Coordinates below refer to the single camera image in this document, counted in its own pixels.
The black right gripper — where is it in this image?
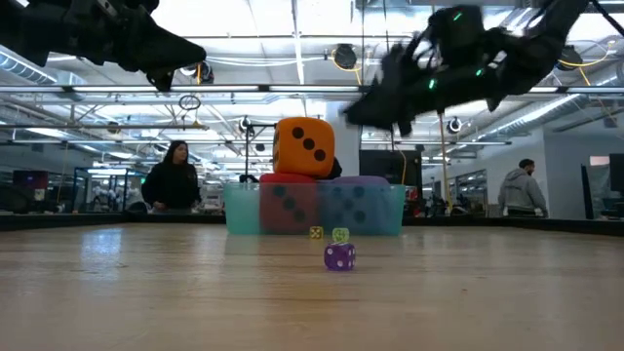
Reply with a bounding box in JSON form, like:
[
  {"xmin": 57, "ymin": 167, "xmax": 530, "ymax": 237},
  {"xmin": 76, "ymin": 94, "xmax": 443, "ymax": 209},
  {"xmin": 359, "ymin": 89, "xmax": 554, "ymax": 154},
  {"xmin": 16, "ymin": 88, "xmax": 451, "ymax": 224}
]
[{"xmin": 343, "ymin": 36, "xmax": 508, "ymax": 137}]

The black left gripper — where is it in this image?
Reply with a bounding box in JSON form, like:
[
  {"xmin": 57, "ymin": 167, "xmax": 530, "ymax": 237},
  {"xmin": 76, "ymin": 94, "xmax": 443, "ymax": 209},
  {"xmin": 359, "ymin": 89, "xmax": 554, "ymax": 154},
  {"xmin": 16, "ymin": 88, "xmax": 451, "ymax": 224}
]
[{"xmin": 28, "ymin": 0, "xmax": 208, "ymax": 93}]

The purple foam die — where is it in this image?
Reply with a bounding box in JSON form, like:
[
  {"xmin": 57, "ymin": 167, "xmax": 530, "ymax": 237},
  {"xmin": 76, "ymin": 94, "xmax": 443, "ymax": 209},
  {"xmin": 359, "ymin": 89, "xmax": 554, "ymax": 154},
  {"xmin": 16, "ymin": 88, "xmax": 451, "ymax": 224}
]
[{"xmin": 317, "ymin": 175, "xmax": 399, "ymax": 236}]

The orange foam die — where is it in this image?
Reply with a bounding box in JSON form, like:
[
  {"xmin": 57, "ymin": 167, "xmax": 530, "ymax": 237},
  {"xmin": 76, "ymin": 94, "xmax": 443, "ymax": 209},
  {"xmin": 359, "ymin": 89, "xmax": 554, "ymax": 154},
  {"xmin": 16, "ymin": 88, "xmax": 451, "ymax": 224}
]
[{"xmin": 271, "ymin": 116, "xmax": 336, "ymax": 179}]

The small purple die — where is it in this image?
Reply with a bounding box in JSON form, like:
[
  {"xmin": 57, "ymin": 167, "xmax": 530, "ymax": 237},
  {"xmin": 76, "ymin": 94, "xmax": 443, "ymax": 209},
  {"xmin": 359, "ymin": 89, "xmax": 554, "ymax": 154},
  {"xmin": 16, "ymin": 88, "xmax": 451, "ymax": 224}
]
[{"xmin": 323, "ymin": 241, "xmax": 357, "ymax": 272}]

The red foam die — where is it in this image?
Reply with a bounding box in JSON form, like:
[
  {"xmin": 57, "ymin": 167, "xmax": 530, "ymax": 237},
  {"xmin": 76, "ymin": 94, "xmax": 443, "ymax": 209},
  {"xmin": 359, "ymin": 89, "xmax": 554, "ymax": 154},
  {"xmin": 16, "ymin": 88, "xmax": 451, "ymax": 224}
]
[{"xmin": 257, "ymin": 173, "xmax": 321, "ymax": 235}]

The black cabinet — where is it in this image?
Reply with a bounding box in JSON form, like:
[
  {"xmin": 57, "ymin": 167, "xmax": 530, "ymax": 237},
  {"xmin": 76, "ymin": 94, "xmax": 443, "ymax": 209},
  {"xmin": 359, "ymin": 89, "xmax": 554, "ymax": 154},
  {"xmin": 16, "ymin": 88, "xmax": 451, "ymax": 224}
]
[{"xmin": 359, "ymin": 148, "xmax": 423, "ymax": 186}]

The long ceiling light bar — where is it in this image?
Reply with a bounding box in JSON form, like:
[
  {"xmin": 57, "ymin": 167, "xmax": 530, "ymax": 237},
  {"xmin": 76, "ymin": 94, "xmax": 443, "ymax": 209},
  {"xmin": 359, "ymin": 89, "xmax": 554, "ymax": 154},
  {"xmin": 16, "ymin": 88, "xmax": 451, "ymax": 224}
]
[{"xmin": 0, "ymin": 84, "xmax": 624, "ymax": 95}]

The person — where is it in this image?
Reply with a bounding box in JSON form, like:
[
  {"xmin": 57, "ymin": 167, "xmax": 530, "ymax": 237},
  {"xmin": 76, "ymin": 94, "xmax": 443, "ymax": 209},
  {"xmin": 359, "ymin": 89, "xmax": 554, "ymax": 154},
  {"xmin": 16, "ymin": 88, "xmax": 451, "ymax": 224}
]
[
  {"xmin": 497, "ymin": 157, "xmax": 550, "ymax": 218},
  {"xmin": 140, "ymin": 139, "xmax": 203, "ymax": 215}
]

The teal plastic bin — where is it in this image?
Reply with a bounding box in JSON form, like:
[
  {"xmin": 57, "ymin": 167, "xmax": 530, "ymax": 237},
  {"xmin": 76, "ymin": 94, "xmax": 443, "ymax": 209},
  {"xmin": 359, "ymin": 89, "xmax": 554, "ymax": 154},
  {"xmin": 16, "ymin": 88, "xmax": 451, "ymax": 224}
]
[{"xmin": 223, "ymin": 182, "xmax": 407, "ymax": 237}]

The maroon display screen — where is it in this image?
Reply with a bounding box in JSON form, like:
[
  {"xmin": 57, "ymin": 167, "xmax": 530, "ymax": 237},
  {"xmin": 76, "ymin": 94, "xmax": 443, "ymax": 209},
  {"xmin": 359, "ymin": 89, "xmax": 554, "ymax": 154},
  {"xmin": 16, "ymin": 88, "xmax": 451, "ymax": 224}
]
[{"xmin": 12, "ymin": 169, "xmax": 50, "ymax": 190}]

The black display screen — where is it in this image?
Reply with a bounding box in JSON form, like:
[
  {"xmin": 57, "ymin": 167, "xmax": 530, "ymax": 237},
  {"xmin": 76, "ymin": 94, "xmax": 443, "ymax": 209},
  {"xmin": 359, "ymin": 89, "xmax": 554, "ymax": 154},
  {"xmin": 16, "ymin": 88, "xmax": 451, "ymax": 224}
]
[{"xmin": 608, "ymin": 152, "xmax": 624, "ymax": 193}]

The yellow hanging cord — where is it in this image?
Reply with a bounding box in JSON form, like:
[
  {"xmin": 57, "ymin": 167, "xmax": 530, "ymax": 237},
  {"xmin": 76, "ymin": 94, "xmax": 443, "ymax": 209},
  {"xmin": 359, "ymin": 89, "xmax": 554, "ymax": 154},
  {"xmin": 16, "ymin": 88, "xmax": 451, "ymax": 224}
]
[{"xmin": 438, "ymin": 111, "xmax": 451, "ymax": 212}]

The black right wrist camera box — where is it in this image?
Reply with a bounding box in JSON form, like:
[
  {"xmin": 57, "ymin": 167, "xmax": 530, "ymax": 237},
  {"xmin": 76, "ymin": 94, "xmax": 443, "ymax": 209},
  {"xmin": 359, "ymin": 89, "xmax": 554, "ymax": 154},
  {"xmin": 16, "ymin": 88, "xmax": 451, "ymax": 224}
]
[{"xmin": 427, "ymin": 4, "xmax": 485, "ymax": 56}]

